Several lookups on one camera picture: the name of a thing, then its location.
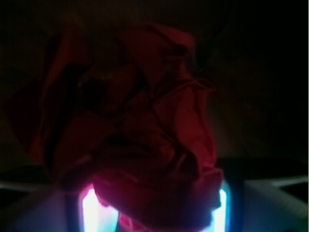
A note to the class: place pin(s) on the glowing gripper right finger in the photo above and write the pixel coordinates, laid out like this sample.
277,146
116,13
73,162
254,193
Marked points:
221,217

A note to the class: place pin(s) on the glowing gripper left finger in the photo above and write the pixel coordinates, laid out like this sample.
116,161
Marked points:
93,216

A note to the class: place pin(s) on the red paper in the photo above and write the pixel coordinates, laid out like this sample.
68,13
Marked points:
136,131

